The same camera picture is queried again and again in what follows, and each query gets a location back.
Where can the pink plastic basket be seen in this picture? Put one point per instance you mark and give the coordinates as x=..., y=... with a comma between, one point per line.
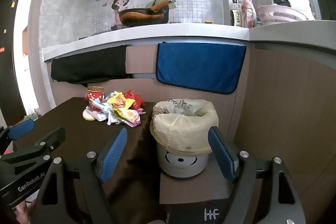
x=278, y=16

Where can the small yellow wrapper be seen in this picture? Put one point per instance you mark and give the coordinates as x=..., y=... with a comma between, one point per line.
x=118, y=100

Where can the green printed packet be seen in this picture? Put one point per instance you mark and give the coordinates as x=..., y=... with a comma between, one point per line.
x=32, y=116

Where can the person's left hand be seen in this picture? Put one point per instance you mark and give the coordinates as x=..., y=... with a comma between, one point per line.
x=25, y=212

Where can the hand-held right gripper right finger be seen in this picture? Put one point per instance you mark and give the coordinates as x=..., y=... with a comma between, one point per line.
x=221, y=155

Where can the white wrapper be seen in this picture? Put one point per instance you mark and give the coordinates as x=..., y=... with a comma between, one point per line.
x=103, y=113

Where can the grey kitchen counter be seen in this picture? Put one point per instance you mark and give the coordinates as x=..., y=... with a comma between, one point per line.
x=183, y=29

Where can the red soda can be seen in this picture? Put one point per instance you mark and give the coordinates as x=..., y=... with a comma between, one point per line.
x=95, y=95

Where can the red plastic wrapper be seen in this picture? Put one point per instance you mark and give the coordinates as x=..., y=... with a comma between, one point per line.
x=135, y=100

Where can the white trash bin with liner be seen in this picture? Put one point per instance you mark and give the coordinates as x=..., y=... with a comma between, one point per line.
x=181, y=127

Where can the blue cloth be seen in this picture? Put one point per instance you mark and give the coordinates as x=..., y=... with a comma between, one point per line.
x=199, y=66

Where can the dark sauce bottle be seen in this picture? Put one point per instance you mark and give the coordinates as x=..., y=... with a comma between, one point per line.
x=235, y=18

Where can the cartoon wall sticker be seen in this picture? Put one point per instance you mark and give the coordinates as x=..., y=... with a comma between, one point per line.
x=123, y=3

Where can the white yellow plate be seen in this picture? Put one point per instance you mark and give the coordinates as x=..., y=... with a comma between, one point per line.
x=86, y=115

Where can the black cloth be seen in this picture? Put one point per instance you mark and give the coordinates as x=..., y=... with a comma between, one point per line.
x=89, y=64

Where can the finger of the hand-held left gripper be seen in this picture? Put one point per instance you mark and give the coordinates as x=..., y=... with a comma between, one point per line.
x=52, y=138
x=22, y=129

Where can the black refrigerator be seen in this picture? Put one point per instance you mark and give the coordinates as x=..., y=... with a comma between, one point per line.
x=10, y=56

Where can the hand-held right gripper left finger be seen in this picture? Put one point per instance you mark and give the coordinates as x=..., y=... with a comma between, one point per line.
x=115, y=153

